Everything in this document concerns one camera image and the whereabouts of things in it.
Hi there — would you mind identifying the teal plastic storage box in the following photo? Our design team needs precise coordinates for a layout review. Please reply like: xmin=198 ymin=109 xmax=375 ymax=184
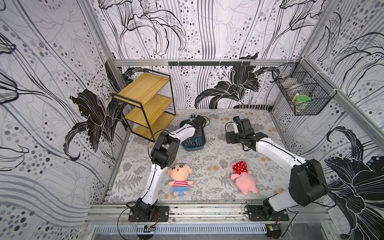
xmin=180 ymin=120 xmax=207 ymax=152

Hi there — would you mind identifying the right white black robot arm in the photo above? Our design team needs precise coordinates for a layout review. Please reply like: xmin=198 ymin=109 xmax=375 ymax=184
xmin=226 ymin=116 xmax=329 ymax=215

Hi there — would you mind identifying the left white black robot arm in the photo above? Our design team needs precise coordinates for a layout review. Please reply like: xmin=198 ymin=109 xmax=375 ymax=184
xmin=135 ymin=115 xmax=207 ymax=213

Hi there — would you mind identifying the pile of silver wing nuts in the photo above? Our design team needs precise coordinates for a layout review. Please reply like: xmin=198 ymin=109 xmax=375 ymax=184
xmin=183 ymin=137 xmax=203 ymax=148

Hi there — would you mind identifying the pink plush toy red hat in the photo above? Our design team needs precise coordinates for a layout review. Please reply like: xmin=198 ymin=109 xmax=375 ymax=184
xmin=231 ymin=161 xmax=259 ymax=196

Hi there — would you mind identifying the boy plush doll striped shirt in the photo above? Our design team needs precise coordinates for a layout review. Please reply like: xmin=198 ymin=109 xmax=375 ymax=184
xmin=168 ymin=164 xmax=194 ymax=197

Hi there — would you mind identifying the green round lid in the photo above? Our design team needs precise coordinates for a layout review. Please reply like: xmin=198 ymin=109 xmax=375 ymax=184
xmin=296 ymin=95 xmax=312 ymax=104

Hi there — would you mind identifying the wooden shelf black metal frame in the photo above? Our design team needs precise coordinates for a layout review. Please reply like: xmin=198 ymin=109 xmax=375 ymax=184
xmin=113 ymin=69 xmax=176 ymax=142

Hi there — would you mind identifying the black wall rail bar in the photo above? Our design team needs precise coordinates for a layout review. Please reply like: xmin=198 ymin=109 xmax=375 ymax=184
xmin=168 ymin=61 xmax=251 ymax=67

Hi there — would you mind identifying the black wire basket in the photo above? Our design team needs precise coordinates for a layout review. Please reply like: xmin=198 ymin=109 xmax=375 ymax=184
xmin=272 ymin=63 xmax=337 ymax=116

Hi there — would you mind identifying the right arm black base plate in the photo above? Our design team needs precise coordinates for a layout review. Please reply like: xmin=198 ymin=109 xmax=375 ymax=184
xmin=245 ymin=205 xmax=289 ymax=222

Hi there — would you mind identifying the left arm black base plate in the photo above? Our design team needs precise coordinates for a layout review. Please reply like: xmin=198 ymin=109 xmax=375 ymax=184
xmin=129 ymin=205 xmax=170 ymax=223

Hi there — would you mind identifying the white slotted cable duct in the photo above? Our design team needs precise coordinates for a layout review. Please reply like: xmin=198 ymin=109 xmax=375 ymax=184
xmin=94 ymin=224 xmax=267 ymax=235

